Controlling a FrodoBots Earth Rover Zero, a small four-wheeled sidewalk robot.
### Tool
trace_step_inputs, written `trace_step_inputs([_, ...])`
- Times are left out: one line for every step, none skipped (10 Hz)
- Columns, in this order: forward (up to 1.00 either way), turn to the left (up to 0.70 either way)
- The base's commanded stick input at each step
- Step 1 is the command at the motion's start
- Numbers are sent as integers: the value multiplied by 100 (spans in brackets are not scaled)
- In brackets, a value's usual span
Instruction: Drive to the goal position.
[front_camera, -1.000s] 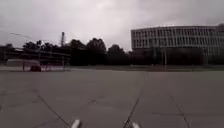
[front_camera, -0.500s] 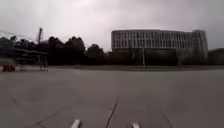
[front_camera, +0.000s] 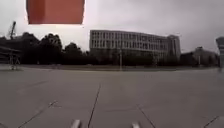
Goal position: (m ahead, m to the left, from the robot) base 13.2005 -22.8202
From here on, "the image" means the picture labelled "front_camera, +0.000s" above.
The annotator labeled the red panel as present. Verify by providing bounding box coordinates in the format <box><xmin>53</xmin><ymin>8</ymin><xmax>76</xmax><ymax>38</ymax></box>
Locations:
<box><xmin>25</xmin><ymin>0</ymin><xmax>86</xmax><ymax>25</ymax></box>

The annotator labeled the low grey building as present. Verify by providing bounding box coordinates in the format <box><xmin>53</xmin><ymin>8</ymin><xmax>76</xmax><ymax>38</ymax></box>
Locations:
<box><xmin>179</xmin><ymin>46</ymin><xmax>220</xmax><ymax>67</ymax></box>

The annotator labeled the grey structure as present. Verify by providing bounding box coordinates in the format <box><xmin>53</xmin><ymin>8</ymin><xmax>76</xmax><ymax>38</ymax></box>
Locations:
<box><xmin>215</xmin><ymin>36</ymin><xmax>224</xmax><ymax>69</ymax></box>

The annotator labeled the long pale multi-storey building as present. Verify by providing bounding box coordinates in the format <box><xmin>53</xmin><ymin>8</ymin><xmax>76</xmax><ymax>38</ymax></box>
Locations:
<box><xmin>89</xmin><ymin>29</ymin><xmax>182</xmax><ymax>66</ymax></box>

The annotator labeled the pole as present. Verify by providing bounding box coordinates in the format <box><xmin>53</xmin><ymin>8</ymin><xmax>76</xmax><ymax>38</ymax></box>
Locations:
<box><xmin>119</xmin><ymin>49</ymin><xmax>123</xmax><ymax>70</ymax></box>

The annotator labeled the grey paved plaza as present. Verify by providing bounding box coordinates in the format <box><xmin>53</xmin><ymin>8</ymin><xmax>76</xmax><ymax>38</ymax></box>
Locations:
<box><xmin>0</xmin><ymin>66</ymin><xmax>224</xmax><ymax>128</ymax></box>

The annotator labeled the row of dark trees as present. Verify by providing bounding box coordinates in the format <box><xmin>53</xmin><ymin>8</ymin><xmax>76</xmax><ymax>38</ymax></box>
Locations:
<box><xmin>0</xmin><ymin>32</ymin><xmax>181</xmax><ymax>67</ymax></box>

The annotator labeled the crane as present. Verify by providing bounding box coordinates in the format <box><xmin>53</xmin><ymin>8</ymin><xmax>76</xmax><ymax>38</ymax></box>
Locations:
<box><xmin>7</xmin><ymin>20</ymin><xmax>17</xmax><ymax>40</ymax></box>

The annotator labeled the robot's own part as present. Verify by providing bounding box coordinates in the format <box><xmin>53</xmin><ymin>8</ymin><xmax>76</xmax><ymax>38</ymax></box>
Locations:
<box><xmin>131</xmin><ymin>121</ymin><xmax>141</xmax><ymax>128</ymax></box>
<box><xmin>70</xmin><ymin>119</ymin><xmax>82</xmax><ymax>128</ymax></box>

